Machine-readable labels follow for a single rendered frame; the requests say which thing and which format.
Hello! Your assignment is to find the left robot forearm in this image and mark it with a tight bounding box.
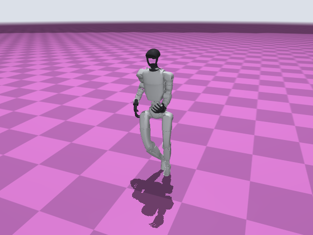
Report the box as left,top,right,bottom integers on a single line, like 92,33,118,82
160,94,172,112

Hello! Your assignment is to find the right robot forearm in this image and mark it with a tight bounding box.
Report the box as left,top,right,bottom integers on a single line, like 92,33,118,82
134,87,144,103

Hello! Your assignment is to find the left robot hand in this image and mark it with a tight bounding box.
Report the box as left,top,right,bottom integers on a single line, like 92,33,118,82
151,103,166,113

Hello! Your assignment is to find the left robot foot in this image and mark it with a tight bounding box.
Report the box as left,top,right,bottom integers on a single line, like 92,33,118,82
163,163,171,176

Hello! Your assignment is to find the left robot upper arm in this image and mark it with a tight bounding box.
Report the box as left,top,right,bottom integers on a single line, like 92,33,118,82
163,71,174,98

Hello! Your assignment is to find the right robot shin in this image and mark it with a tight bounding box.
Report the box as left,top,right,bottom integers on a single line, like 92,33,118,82
146,146,165,161

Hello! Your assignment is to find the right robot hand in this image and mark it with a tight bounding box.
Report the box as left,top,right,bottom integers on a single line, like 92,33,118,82
133,99,140,118

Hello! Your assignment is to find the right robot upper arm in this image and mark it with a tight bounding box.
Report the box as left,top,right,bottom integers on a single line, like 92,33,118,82
136,69,144,89

